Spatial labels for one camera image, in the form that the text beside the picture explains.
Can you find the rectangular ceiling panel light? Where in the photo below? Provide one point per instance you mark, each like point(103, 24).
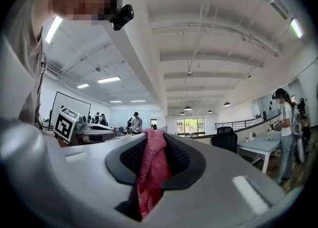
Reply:
point(83, 85)
point(108, 79)

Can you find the white ceiling air conditioner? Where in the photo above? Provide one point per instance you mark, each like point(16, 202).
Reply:
point(277, 4)

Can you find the metal railing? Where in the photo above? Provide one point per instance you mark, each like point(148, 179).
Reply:
point(236, 124)

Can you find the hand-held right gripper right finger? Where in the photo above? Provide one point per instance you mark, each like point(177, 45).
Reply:
point(213, 192)

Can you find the long ceiling tube light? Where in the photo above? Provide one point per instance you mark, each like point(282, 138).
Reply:
point(297, 28)
point(53, 29)

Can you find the black equipment stand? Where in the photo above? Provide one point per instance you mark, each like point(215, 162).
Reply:
point(303, 127)

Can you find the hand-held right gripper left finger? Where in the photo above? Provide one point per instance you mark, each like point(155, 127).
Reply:
point(84, 172)

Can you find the dark pendant lamp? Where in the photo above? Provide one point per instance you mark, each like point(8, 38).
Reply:
point(187, 108)
point(227, 104)

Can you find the pink cloth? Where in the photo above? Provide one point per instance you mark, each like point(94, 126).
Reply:
point(152, 167)

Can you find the person's beige shirt torso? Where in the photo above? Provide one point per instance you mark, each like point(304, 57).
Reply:
point(27, 48)

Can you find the window with green view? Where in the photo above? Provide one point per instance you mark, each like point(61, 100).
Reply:
point(190, 126)

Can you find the light blue table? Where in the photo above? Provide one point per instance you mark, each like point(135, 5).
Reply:
point(261, 143)

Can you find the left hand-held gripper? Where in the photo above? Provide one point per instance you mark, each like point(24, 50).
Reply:
point(65, 126)

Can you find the black office chair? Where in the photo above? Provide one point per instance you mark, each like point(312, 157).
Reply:
point(224, 138)

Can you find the black-framed white screen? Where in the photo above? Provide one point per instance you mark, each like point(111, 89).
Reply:
point(72, 106)

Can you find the black head-mounted camera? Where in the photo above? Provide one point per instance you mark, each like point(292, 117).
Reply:
point(123, 17)

